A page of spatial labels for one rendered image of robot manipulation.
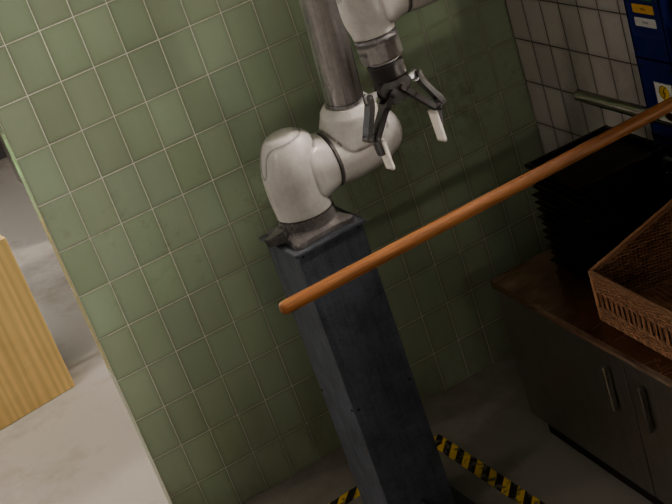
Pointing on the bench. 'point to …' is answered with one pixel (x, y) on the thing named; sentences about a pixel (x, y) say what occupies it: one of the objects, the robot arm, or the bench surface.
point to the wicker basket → (660, 316)
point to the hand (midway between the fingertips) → (415, 149)
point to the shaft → (472, 208)
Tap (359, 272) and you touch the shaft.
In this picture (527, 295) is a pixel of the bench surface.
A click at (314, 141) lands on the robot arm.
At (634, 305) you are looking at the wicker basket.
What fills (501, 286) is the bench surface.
